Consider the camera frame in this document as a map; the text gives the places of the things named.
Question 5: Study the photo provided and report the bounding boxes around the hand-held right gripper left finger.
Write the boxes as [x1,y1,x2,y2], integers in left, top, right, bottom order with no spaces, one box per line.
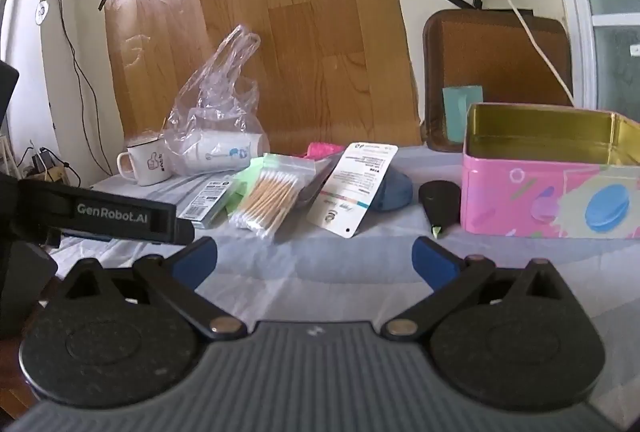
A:
[44,237,248,341]

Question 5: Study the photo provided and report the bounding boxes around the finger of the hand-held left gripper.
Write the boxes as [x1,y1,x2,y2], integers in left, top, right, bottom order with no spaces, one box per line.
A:
[150,218,197,245]

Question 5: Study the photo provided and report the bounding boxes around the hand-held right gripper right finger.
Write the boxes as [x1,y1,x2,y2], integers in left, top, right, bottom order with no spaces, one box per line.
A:
[382,237,584,340]

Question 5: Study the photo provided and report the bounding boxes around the black oval case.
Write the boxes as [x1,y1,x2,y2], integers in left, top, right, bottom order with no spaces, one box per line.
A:
[419,180,461,239]

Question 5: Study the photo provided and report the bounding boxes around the pink tin box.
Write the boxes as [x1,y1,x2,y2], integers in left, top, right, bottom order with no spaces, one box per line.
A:
[460,103,640,240]

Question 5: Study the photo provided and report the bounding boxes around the blue cloth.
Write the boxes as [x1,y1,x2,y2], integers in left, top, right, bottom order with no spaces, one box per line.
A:
[307,143,415,239]

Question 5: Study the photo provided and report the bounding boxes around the grey barcode box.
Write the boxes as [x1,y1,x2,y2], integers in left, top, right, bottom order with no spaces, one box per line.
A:
[177,177,236,229]

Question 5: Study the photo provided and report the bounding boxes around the white enamel mug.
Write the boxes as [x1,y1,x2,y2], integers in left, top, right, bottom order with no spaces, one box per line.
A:
[117,137,173,187]

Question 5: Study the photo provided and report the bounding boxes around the plugs and chargers cluster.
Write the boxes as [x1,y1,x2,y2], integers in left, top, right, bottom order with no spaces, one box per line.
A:
[22,144,68,185]

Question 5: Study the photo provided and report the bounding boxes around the green packet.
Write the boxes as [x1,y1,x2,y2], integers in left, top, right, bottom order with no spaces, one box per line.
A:
[225,154,316,213]

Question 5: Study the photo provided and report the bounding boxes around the bag of cotton swabs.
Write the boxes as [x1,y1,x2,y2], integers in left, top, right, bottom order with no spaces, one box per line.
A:
[229,156,317,243]

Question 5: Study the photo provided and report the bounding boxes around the striped bed sheet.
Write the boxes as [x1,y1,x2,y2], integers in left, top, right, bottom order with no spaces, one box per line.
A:
[50,144,640,328]

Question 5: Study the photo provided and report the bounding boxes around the paper cups in plastic bag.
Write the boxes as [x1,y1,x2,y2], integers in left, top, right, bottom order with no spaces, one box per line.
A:
[165,26,271,177]

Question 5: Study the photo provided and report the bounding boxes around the teal box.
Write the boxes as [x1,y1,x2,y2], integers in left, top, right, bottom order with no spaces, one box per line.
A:
[442,86,485,143]

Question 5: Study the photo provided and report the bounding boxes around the pink cloth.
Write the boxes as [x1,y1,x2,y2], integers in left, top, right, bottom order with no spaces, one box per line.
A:
[300,142,346,160]

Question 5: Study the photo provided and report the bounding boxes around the black wall cables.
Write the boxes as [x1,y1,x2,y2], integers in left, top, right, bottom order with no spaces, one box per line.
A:
[44,0,116,177]

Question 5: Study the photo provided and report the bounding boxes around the wood pattern wall sheet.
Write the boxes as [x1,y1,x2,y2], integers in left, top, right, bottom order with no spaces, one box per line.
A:
[102,0,423,153]

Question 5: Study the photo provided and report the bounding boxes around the white power strip with cables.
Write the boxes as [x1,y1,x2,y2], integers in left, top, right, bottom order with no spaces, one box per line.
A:
[465,0,576,107]

